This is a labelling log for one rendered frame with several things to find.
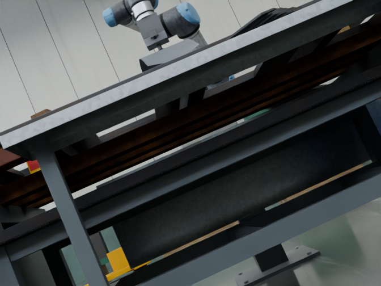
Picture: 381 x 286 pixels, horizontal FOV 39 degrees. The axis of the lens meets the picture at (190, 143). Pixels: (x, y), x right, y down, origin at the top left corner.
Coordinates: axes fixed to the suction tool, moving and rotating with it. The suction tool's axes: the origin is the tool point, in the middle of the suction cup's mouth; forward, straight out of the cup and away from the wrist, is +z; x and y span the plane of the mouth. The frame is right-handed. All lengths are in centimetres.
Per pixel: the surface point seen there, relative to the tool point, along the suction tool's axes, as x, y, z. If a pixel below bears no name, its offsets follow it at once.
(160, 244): 37, -34, 63
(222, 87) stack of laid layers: 29.4, 16.6, 14.6
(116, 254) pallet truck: 508, -165, 70
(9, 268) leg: -45, -63, 49
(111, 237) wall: 986, -272, 43
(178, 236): 38, -26, 63
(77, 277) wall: 979, -372, 90
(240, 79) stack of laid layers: 30.4, 24.7, 14.5
